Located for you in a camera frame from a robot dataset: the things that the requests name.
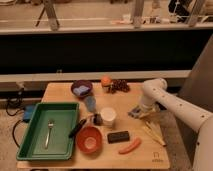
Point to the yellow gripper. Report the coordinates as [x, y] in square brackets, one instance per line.
[152, 111]

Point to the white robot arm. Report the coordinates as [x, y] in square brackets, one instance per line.
[197, 118]

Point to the green plastic tray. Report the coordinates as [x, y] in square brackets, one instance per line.
[65, 116]

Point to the orange carrot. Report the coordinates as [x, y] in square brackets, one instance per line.
[136, 143]

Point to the black rectangular block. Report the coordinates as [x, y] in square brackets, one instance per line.
[116, 137]

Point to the white cup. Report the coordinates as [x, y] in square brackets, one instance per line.
[108, 116]

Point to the dark grape bunch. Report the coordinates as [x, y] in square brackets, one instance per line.
[119, 85]

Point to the small dark object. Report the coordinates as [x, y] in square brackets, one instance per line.
[97, 120]

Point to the orange fruit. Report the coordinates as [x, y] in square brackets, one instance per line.
[106, 81]

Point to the red bowl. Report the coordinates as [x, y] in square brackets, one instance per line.
[89, 140]

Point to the purple bowl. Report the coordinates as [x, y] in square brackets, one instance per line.
[79, 83]

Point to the blue sponge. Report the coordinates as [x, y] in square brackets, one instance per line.
[80, 90]

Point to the silver metal spoon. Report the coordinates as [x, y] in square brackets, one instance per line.
[50, 126]

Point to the blue power box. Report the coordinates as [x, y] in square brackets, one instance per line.
[28, 113]

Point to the black handled tool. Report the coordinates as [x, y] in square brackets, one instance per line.
[77, 128]

